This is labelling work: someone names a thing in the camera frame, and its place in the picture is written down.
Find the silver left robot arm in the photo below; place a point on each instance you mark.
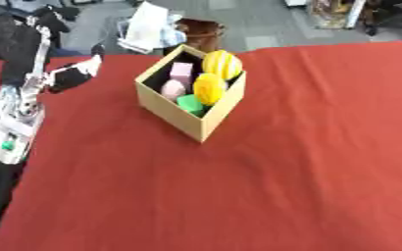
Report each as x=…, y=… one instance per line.
x=14, y=122

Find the tan cardboard box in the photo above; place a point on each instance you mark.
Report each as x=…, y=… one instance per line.
x=179, y=117

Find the green block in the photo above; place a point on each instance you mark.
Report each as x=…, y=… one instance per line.
x=191, y=104

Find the yellow toy lemon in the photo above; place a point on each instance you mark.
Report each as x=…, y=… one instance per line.
x=209, y=88

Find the pink toy egg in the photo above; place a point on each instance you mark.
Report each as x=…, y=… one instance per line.
x=173, y=90

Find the pink rectangular block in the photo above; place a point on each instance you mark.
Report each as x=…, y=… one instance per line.
x=181, y=72

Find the yellow white striped ball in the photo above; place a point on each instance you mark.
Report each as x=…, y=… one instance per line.
x=221, y=63

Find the shelf with items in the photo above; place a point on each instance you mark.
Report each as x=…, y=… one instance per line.
x=336, y=13

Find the dark chair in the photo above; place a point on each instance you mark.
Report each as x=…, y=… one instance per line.
x=396, y=16

